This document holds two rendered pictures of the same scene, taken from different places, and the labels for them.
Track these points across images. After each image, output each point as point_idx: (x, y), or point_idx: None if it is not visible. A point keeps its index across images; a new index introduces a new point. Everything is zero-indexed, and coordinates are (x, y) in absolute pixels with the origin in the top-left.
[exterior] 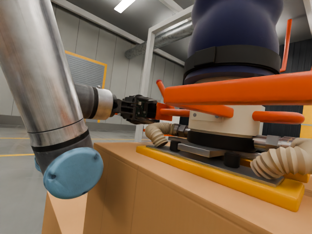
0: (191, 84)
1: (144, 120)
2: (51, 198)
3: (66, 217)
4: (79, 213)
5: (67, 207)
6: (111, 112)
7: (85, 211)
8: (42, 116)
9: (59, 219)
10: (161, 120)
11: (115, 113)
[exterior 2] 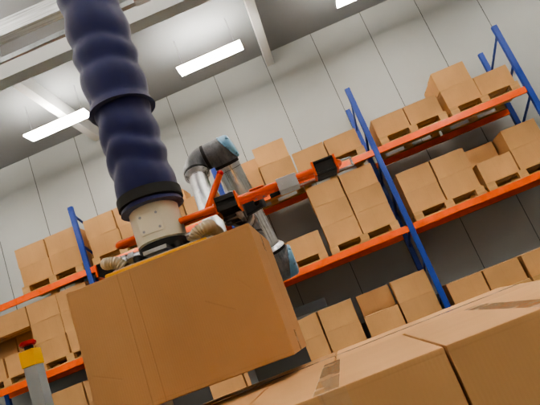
0: (177, 203)
1: (225, 224)
2: (468, 299)
3: (409, 323)
4: (410, 324)
5: (432, 314)
6: (233, 225)
7: (411, 324)
8: None
9: (407, 323)
10: (220, 217)
11: (315, 178)
